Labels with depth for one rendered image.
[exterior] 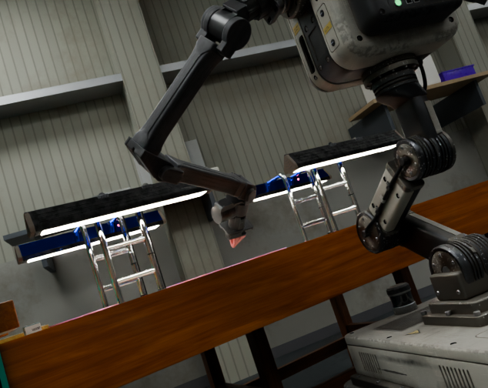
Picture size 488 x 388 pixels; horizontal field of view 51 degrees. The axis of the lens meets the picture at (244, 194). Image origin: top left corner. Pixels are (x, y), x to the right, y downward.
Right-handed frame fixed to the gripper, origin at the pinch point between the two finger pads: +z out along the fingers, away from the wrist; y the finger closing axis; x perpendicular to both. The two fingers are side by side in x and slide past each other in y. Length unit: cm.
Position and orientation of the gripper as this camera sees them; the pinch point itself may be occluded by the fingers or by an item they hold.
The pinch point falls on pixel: (232, 245)
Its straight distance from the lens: 178.7
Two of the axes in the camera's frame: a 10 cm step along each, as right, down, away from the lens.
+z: -1.4, 8.0, 5.8
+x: 5.4, 5.6, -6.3
